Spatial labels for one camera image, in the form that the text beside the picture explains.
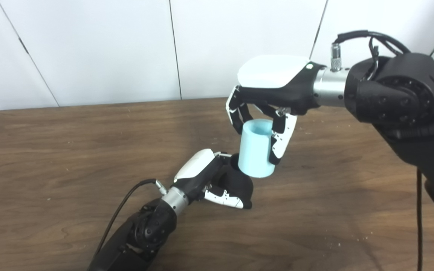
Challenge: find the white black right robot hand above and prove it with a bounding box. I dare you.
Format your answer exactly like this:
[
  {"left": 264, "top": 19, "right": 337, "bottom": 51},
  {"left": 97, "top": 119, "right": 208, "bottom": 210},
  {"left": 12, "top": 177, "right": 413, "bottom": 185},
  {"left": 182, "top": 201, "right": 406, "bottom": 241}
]
[{"left": 225, "top": 55, "right": 325, "bottom": 166}]

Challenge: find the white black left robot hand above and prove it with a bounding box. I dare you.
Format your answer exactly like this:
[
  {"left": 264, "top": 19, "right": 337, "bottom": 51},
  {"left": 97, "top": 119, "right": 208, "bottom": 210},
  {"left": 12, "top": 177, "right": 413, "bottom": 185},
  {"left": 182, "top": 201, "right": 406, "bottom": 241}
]
[{"left": 173, "top": 149, "right": 253, "bottom": 210}]

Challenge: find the black flared nozzle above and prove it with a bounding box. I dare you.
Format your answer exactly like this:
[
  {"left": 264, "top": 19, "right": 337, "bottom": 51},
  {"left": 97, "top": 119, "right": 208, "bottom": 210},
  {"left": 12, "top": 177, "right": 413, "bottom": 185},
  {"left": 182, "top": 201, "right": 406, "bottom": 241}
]
[{"left": 210, "top": 153, "right": 254, "bottom": 210}]

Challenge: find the light-blue hose piece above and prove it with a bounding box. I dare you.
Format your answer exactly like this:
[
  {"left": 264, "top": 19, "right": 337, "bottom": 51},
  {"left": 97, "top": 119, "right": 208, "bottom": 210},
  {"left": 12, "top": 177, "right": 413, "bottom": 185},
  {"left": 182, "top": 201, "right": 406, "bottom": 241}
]
[{"left": 238, "top": 119, "right": 276, "bottom": 178}]

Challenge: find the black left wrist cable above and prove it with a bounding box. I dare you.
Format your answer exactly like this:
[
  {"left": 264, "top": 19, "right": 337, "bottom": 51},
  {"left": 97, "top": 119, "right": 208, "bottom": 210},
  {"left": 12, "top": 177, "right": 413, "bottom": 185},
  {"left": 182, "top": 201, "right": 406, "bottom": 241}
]
[{"left": 96, "top": 179, "right": 168, "bottom": 260}]

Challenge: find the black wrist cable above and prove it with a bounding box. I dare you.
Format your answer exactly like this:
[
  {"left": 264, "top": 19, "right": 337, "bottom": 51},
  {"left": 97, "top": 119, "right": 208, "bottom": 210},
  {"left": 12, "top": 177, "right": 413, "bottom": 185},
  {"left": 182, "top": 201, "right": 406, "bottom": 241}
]
[
  {"left": 96, "top": 179, "right": 168, "bottom": 260},
  {"left": 331, "top": 30, "right": 425, "bottom": 271}
]

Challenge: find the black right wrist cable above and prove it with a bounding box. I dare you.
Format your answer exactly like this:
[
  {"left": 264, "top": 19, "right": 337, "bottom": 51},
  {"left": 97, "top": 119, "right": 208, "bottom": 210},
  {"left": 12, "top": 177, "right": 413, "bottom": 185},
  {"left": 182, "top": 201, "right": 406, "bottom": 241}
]
[{"left": 331, "top": 30, "right": 425, "bottom": 271}]

